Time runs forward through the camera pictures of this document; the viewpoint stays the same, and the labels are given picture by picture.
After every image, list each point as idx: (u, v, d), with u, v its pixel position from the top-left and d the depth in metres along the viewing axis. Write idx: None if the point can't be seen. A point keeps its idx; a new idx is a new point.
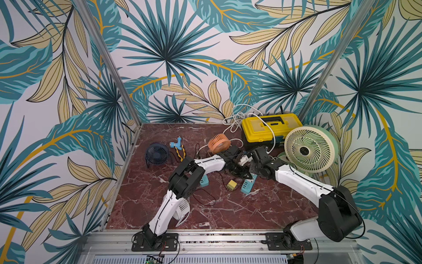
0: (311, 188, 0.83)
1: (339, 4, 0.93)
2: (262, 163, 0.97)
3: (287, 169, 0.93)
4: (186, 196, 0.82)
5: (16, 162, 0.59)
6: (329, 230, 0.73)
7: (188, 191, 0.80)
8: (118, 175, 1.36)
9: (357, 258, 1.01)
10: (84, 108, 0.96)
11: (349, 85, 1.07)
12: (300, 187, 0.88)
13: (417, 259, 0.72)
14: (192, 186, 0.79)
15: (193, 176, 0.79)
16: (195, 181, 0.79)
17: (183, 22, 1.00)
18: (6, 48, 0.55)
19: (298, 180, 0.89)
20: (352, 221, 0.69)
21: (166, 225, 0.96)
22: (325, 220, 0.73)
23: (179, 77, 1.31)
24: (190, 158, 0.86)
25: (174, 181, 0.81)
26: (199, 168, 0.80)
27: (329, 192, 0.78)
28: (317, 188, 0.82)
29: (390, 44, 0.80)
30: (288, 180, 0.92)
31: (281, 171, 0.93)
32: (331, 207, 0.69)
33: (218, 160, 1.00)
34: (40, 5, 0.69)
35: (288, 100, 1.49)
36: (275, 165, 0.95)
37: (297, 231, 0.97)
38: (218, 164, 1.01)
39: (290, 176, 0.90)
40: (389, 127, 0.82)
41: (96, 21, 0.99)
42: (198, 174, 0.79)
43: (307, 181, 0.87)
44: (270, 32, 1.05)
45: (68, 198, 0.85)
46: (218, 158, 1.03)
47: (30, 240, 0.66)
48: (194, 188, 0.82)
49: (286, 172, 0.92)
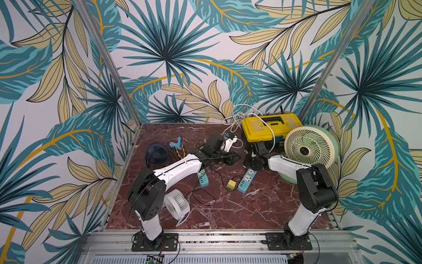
0: (295, 166, 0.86)
1: (339, 4, 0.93)
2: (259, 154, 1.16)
3: (277, 155, 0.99)
4: (151, 215, 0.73)
5: (16, 162, 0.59)
6: (306, 202, 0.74)
7: (151, 210, 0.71)
8: (118, 175, 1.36)
9: (357, 258, 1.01)
10: (84, 108, 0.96)
11: (349, 85, 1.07)
12: (287, 170, 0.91)
13: (417, 259, 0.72)
14: (154, 203, 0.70)
15: (152, 192, 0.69)
16: (155, 199, 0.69)
17: (183, 22, 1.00)
18: (6, 48, 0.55)
19: (285, 161, 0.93)
20: (327, 193, 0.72)
21: (157, 229, 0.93)
22: (303, 192, 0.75)
23: (179, 77, 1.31)
24: (148, 170, 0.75)
25: (133, 201, 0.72)
26: (157, 184, 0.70)
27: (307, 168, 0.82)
28: (299, 165, 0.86)
29: (390, 44, 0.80)
30: (277, 165, 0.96)
31: (272, 158, 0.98)
32: (306, 176, 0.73)
33: (190, 162, 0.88)
34: (40, 5, 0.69)
35: (288, 100, 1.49)
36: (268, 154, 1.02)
37: (294, 224, 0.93)
38: (190, 168, 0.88)
39: (278, 159, 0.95)
40: (389, 127, 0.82)
41: (96, 21, 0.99)
42: (157, 190, 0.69)
43: (292, 162, 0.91)
44: (270, 32, 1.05)
45: (68, 198, 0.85)
46: (189, 160, 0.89)
47: (30, 240, 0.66)
48: (157, 205, 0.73)
49: (276, 157, 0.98)
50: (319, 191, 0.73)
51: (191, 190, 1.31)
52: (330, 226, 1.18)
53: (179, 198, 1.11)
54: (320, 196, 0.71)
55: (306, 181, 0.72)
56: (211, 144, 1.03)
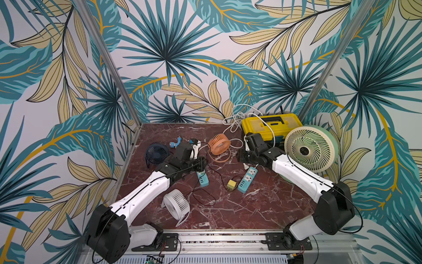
0: (311, 183, 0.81)
1: (339, 4, 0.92)
2: (258, 151, 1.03)
3: (286, 160, 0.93)
4: (120, 252, 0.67)
5: (16, 161, 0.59)
6: (325, 224, 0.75)
7: (117, 248, 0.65)
8: (118, 175, 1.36)
9: (357, 258, 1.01)
10: (84, 108, 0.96)
11: (349, 85, 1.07)
12: (299, 181, 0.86)
13: (417, 259, 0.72)
14: (117, 243, 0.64)
15: (111, 234, 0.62)
16: (117, 240, 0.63)
17: (183, 22, 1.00)
18: (6, 48, 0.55)
19: (296, 172, 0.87)
20: (347, 216, 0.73)
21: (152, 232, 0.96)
22: (322, 216, 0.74)
23: (179, 77, 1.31)
24: (104, 207, 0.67)
25: (94, 243, 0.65)
26: (116, 224, 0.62)
27: (329, 189, 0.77)
28: (317, 183, 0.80)
29: (390, 44, 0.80)
30: (286, 171, 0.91)
31: (278, 161, 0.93)
32: (333, 205, 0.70)
33: (155, 183, 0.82)
34: (40, 5, 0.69)
35: (288, 100, 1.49)
36: (273, 155, 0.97)
37: (295, 229, 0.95)
38: (157, 187, 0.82)
39: (289, 168, 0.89)
40: (389, 127, 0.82)
41: (96, 21, 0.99)
42: (117, 231, 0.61)
43: (306, 175, 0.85)
44: (270, 32, 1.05)
45: (68, 198, 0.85)
46: (154, 181, 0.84)
47: (30, 240, 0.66)
48: (124, 243, 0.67)
49: (284, 164, 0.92)
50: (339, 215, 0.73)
51: (191, 190, 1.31)
52: None
53: (179, 198, 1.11)
54: (340, 221, 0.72)
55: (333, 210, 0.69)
56: (178, 155, 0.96)
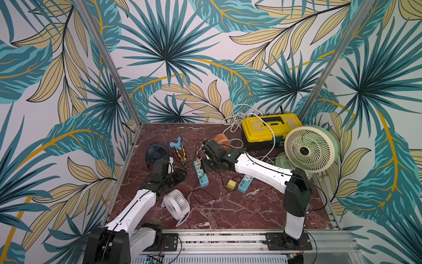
0: (274, 177, 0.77)
1: (339, 4, 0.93)
2: (218, 158, 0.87)
3: (245, 159, 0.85)
4: None
5: (15, 162, 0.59)
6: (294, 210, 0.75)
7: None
8: (118, 175, 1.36)
9: (357, 258, 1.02)
10: (84, 108, 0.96)
11: (348, 85, 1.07)
12: (262, 177, 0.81)
13: (417, 259, 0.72)
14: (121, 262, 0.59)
15: (114, 250, 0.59)
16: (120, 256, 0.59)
17: (183, 22, 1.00)
18: (5, 48, 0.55)
19: (259, 170, 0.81)
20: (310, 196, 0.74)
21: (150, 232, 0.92)
22: (290, 204, 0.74)
23: (179, 77, 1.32)
24: (100, 228, 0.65)
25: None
26: (117, 237, 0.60)
27: (290, 177, 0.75)
28: (279, 175, 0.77)
29: (390, 44, 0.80)
30: (249, 171, 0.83)
31: (240, 163, 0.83)
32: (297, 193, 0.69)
33: (145, 197, 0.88)
34: (40, 5, 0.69)
35: (288, 100, 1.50)
36: (233, 157, 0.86)
37: (290, 229, 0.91)
38: (148, 201, 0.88)
39: (251, 166, 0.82)
40: (389, 127, 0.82)
41: (96, 21, 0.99)
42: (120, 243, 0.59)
43: (268, 170, 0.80)
44: (270, 32, 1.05)
45: (67, 198, 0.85)
46: (142, 196, 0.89)
47: (30, 240, 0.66)
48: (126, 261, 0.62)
49: (246, 163, 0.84)
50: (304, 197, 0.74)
51: (191, 190, 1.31)
52: (330, 226, 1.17)
53: (179, 198, 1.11)
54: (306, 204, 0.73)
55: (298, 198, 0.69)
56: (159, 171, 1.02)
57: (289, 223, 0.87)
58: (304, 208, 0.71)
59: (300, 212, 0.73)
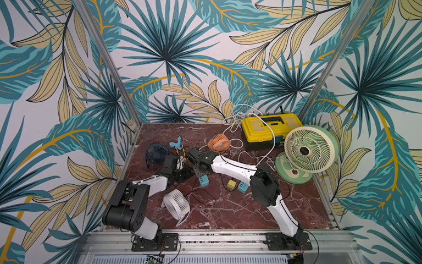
0: (242, 173, 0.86)
1: (339, 4, 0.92)
2: (198, 161, 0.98)
3: (220, 159, 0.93)
4: (138, 223, 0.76)
5: (16, 162, 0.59)
6: (264, 201, 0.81)
7: (138, 216, 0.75)
8: (118, 175, 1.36)
9: (357, 258, 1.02)
10: (84, 108, 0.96)
11: (349, 85, 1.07)
12: (234, 174, 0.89)
13: (417, 259, 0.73)
14: (139, 210, 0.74)
15: (137, 197, 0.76)
16: (142, 203, 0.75)
17: (183, 22, 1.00)
18: (6, 48, 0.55)
19: (231, 168, 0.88)
20: (276, 186, 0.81)
21: (153, 226, 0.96)
22: (257, 196, 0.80)
23: (179, 77, 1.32)
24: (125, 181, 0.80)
25: (115, 218, 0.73)
26: (140, 188, 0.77)
27: (256, 172, 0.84)
28: (246, 171, 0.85)
29: (390, 44, 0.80)
30: (222, 170, 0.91)
31: (214, 164, 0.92)
32: (258, 183, 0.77)
33: (159, 178, 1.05)
34: (40, 5, 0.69)
35: (288, 100, 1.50)
36: (210, 159, 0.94)
37: (281, 226, 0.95)
38: (160, 182, 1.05)
39: (225, 166, 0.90)
40: (389, 127, 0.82)
41: (96, 21, 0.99)
42: (142, 192, 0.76)
43: (237, 166, 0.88)
44: (270, 32, 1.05)
45: (68, 198, 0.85)
46: (159, 176, 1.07)
47: (30, 240, 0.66)
48: (142, 213, 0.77)
49: (220, 163, 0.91)
50: (270, 188, 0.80)
51: (191, 190, 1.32)
52: (330, 226, 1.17)
53: (179, 198, 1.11)
54: (272, 193, 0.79)
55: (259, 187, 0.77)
56: (168, 164, 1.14)
57: (277, 219, 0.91)
58: (270, 198, 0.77)
59: (267, 202, 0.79)
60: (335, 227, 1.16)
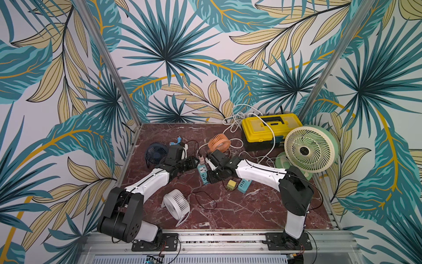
0: (270, 176, 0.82)
1: (339, 4, 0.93)
2: (222, 165, 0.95)
3: (244, 164, 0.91)
4: (132, 234, 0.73)
5: (16, 162, 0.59)
6: (294, 209, 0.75)
7: (132, 229, 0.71)
8: (118, 175, 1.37)
9: (357, 258, 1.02)
10: (84, 108, 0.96)
11: (349, 85, 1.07)
12: (261, 178, 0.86)
13: (417, 259, 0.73)
14: (131, 223, 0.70)
15: (130, 209, 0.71)
16: (133, 215, 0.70)
17: (183, 22, 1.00)
18: (6, 48, 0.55)
19: (257, 172, 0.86)
20: (306, 193, 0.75)
21: (154, 227, 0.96)
22: (288, 202, 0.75)
23: (178, 77, 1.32)
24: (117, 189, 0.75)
25: (108, 227, 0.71)
26: (134, 199, 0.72)
27: (284, 175, 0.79)
28: (274, 175, 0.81)
29: (390, 44, 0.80)
30: (248, 174, 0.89)
31: (239, 168, 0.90)
32: (290, 188, 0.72)
33: (159, 174, 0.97)
34: (40, 5, 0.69)
35: (288, 100, 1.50)
36: (234, 164, 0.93)
37: (288, 227, 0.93)
38: (160, 179, 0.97)
39: (250, 170, 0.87)
40: (389, 127, 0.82)
41: (96, 21, 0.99)
42: (134, 205, 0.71)
43: (264, 170, 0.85)
44: (270, 32, 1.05)
45: (67, 198, 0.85)
46: (158, 172, 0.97)
47: (30, 240, 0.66)
48: (135, 224, 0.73)
49: (245, 167, 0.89)
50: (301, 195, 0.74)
51: (191, 190, 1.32)
52: (330, 226, 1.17)
53: (179, 198, 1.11)
54: (304, 201, 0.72)
55: (291, 192, 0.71)
56: (172, 155, 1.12)
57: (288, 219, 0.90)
58: (303, 206, 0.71)
59: (300, 211, 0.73)
60: (335, 227, 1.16)
